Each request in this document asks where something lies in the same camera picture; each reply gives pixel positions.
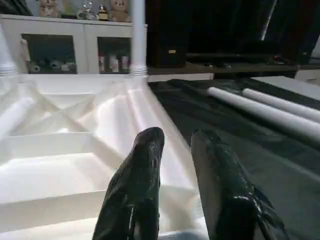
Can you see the clear glass jar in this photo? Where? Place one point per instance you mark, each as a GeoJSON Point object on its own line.
{"type": "Point", "coordinates": [86, 11]}

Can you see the white glass door cabinet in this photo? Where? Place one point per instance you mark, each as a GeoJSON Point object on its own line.
{"type": "Point", "coordinates": [85, 30]}

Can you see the white plastic children's table top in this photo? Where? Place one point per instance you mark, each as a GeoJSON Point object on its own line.
{"type": "Point", "coordinates": [60, 150]}

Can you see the beige teddy bear figure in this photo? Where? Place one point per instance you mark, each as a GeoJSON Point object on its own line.
{"type": "Point", "coordinates": [120, 10]}
{"type": "Point", "coordinates": [50, 7]}

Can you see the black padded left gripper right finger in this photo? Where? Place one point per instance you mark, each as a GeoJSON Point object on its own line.
{"type": "Point", "coordinates": [225, 195]}

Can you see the black box with yellow label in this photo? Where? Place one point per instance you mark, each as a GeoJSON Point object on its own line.
{"type": "Point", "coordinates": [167, 30]}

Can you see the white side table board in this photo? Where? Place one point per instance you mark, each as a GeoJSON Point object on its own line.
{"type": "Point", "coordinates": [295, 85]}

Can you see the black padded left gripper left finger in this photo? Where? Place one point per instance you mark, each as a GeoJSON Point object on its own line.
{"type": "Point", "coordinates": [135, 190]}

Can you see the white plastic table leg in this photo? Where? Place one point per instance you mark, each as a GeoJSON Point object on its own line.
{"type": "Point", "coordinates": [5, 55]}
{"type": "Point", "coordinates": [285, 102]}
{"type": "Point", "coordinates": [260, 112]}
{"type": "Point", "coordinates": [138, 35]}

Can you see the black plastic work mat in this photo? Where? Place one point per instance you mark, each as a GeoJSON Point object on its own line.
{"type": "Point", "coordinates": [280, 175]}

